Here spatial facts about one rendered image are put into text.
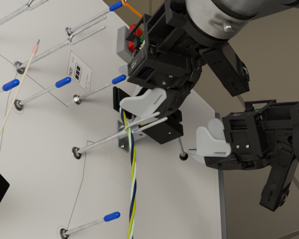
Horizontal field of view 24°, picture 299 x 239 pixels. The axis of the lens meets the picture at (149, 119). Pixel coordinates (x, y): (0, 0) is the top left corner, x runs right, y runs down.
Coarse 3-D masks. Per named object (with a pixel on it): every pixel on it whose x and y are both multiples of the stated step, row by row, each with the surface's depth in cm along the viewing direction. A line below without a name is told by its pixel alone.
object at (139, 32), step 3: (132, 24) 112; (135, 24) 112; (132, 27) 112; (138, 30) 112; (141, 30) 113; (135, 33) 111; (138, 33) 112; (141, 33) 113; (129, 42) 110; (132, 42) 110; (129, 45) 110; (132, 45) 109; (129, 48) 111; (132, 48) 110; (132, 51) 112
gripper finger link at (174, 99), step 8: (168, 88) 88; (184, 88) 86; (168, 96) 88; (176, 96) 87; (184, 96) 87; (160, 104) 89; (168, 104) 88; (176, 104) 87; (160, 112) 90; (168, 112) 89
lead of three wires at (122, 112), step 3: (120, 108) 91; (120, 111) 91; (123, 111) 91; (120, 114) 90; (123, 114) 90; (123, 117) 89; (123, 120) 89; (126, 120) 88; (123, 123) 88; (126, 123) 88; (129, 129) 86
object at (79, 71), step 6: (72, 54) 99; (72, 60) 99; (78, 60) 100; (72, 66) 98; (78, 66) 100; (84, 66) 101; (66, 72) 96; (72, 72) 98; (78, 72) 99; (84, 72) 100; (90, 72) 102; (72, 78) 97; (78, 78) 98; (84, 78) 100; (90, 78) 101; (78, 84) 98; (84, 84) 99; (90, 84) 100; (84, 90) 99
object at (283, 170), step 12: (276, 156) 96; (288, 156) 95; (276, 168) 97; (288, 168) 96; (276, 180) 98; (288, 180) 99; (264, 192) 100; (276, 192) 99; (288, 192) 102; (264, 204) 101; (276, 204) 100
